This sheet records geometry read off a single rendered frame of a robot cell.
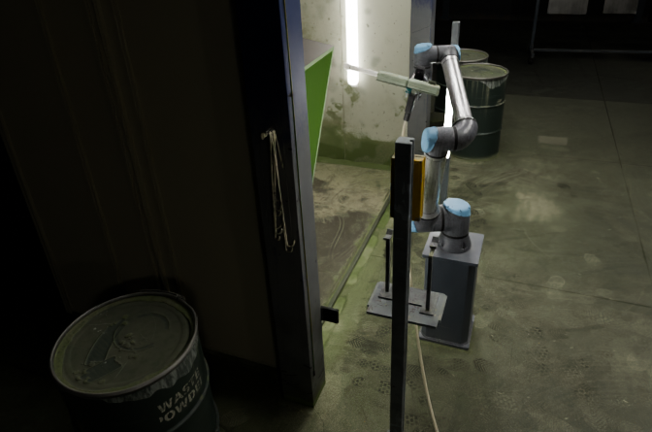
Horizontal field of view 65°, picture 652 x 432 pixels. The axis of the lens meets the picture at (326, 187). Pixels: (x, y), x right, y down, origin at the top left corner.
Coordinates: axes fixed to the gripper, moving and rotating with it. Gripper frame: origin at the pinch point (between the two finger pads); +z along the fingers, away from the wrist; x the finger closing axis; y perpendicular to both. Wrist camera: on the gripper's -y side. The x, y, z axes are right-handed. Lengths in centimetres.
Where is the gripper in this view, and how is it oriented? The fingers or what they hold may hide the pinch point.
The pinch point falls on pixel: (412, 90)
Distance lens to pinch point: 257.5
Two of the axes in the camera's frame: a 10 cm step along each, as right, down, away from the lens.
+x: -9.4, -2.9, 1.9
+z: -3.1, 4.5, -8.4
